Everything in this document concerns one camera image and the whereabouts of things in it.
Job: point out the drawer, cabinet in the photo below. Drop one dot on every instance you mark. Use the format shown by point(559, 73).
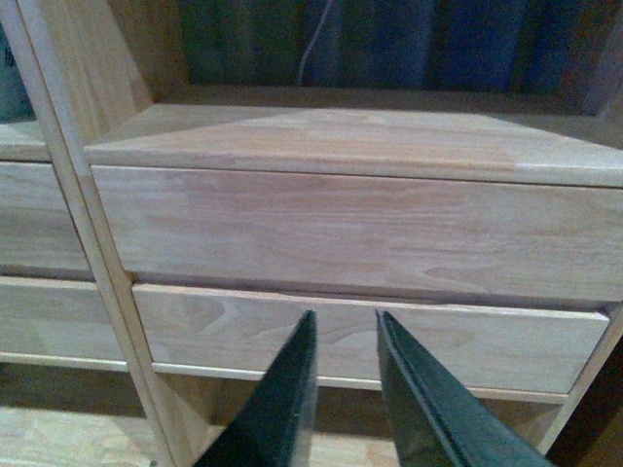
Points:
point(366, 232)
point(37, 231)
point(236, 334)
point(56, 322)

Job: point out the teal white container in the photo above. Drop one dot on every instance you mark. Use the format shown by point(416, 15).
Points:
point(14, 101)

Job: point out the wooden shelf cabinet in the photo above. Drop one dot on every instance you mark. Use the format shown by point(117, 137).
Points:
point(67, 77)
point(571, 138)

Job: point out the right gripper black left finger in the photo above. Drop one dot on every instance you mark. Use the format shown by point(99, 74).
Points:
point(275, 425)

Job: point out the left wooden shelf cabinet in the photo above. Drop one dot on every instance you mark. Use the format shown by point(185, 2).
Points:
point(67, 77)

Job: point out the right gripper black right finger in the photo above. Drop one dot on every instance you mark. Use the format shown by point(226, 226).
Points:
point(434, 419)

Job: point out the upper drawer, left cabinet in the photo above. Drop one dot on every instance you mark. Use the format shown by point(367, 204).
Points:
point(37, 231)

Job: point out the upper drawer, right cabinet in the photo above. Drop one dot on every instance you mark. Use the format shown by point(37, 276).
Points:
point(366, 232)

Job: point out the right wooden shelf cabinet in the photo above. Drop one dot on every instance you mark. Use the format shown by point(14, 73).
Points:
point(571, 138)

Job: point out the lower drawer, left cabinet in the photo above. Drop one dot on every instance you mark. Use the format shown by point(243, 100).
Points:
point(56, 322)

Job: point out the lower drawer, right cabinet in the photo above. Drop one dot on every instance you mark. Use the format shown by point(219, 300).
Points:
point(236, 334)

